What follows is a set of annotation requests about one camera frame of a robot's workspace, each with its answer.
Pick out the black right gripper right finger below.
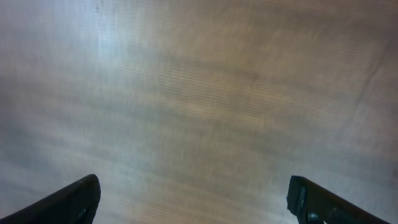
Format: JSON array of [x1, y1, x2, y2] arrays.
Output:
[[287, 175, 387, 224]]

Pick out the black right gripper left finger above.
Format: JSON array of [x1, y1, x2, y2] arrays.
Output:
[[1, 174, 101, 224]]

